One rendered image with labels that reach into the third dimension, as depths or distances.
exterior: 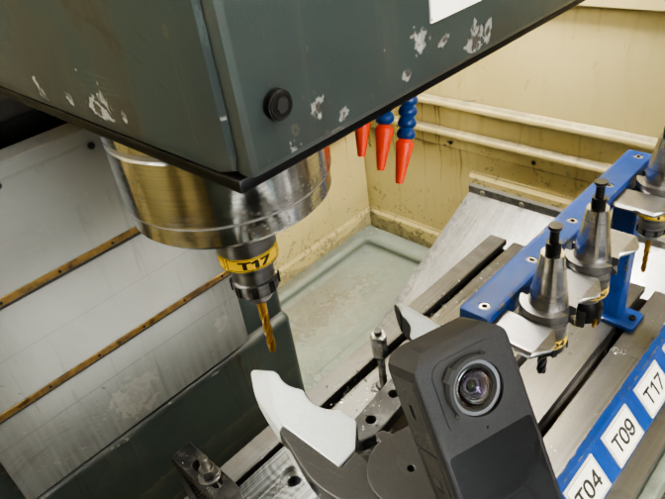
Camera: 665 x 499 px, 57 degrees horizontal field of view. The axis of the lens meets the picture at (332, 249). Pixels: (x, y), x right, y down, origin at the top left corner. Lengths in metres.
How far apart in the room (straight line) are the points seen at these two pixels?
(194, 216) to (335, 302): 1.38
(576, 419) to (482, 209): 0.75
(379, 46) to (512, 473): 0.18
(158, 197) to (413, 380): 0.24
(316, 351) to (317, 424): 1.29
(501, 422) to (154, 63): 0.19
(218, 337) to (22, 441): 0.36
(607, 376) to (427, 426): 0.89
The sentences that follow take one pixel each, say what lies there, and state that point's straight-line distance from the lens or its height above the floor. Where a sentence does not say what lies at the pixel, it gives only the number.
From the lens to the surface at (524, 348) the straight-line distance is 0.69.
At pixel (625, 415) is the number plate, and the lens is 1.01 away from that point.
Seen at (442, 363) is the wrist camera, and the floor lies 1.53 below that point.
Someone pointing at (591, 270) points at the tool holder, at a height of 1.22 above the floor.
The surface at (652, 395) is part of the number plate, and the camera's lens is 1.07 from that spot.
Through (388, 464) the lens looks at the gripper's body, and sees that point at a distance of 0.31.
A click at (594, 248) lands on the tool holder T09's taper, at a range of 0.80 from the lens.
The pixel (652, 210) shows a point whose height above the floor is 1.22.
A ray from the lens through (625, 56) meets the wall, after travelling 1.39.
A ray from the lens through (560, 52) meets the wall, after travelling 1.44.
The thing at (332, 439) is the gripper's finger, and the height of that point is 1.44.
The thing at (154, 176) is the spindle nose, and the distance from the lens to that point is 0.41.
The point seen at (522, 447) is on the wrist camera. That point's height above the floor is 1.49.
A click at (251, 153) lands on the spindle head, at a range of 0.22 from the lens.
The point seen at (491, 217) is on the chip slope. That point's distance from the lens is 1.63.
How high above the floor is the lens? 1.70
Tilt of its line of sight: 34 degrees down
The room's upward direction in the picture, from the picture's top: 9 degrees counter-clockwise
